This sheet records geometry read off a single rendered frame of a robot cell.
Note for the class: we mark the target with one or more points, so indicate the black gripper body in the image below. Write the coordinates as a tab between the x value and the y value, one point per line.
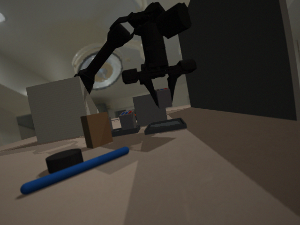
157	64

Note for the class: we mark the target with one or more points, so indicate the blue rod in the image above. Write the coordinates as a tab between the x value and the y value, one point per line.
56	177

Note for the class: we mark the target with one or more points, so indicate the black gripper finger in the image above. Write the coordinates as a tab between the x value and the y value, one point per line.
149	85
172	79

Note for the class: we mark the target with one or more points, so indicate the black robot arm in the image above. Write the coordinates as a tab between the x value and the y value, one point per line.
151	24

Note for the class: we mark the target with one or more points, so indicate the black short cylinder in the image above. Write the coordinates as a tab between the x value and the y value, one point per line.
63	160

